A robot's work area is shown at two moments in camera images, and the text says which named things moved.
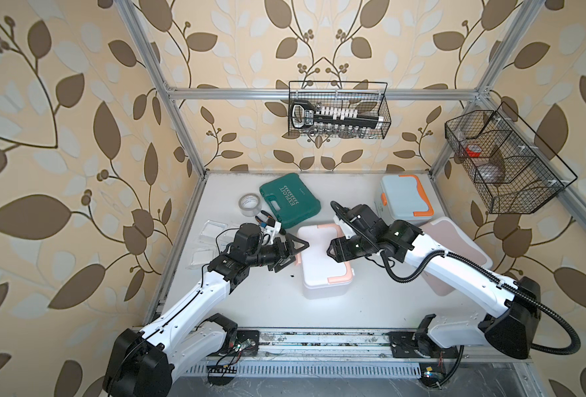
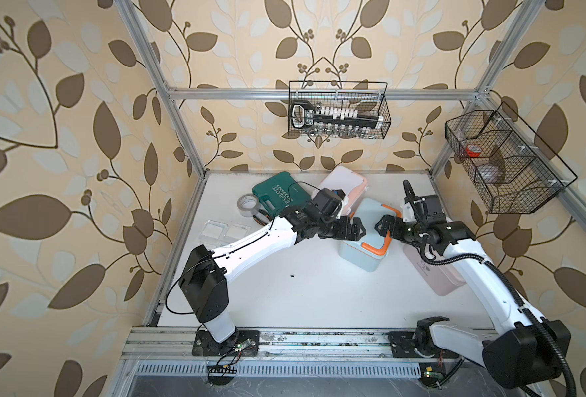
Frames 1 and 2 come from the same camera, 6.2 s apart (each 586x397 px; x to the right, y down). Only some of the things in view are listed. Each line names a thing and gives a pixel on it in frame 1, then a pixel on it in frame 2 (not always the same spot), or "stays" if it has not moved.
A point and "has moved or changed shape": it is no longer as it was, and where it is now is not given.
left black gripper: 280,253 -> 343,231
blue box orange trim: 402,198 has moved or changed shape
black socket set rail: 304,115 stays
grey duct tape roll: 250,204 stays
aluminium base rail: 340,344 stays
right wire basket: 513,169 stays
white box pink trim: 324,277 -> 353,185
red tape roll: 473,150 stays
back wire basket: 338,109 stays
